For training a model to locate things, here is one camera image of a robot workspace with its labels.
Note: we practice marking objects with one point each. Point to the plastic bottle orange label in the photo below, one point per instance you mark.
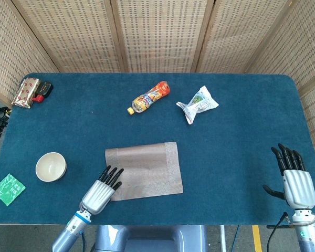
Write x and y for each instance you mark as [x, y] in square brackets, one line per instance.
[149, 97]

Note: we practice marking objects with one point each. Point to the crumpled white snack bag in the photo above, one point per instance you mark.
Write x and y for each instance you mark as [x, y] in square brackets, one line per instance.
[199, 103]

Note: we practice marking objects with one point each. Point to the wicker folding screen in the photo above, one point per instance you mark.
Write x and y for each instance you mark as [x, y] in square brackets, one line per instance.
[160, 34]

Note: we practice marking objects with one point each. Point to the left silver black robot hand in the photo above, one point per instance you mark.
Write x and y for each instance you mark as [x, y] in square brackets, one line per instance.
[98, 195]

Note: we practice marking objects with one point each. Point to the beige bowl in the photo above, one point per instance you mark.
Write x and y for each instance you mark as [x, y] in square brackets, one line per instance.
[51, 166]

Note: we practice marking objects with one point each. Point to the blue carpet table cover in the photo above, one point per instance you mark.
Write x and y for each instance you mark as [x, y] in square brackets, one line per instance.
[239, 92]

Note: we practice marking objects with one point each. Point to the brown woven placemat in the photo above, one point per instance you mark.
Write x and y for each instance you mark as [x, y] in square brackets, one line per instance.
[152, 170]

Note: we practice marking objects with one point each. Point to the black box with red part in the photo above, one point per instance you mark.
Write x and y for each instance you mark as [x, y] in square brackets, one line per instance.
[45, 88]

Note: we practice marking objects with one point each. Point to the blue-grey robot torso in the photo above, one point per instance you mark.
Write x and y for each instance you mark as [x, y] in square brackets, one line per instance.
[152, 239]

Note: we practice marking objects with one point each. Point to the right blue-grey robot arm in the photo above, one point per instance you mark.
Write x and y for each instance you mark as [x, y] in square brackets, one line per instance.
[311, 236]

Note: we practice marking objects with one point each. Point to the green plastic packet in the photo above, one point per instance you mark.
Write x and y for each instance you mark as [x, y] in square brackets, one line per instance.
[8, 189]

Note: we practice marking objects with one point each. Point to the gold foil packet red prints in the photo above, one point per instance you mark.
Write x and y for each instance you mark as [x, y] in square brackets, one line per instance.
[25, 93]

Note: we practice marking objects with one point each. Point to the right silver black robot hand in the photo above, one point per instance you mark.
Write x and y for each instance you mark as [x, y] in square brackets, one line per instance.
[299, 187]

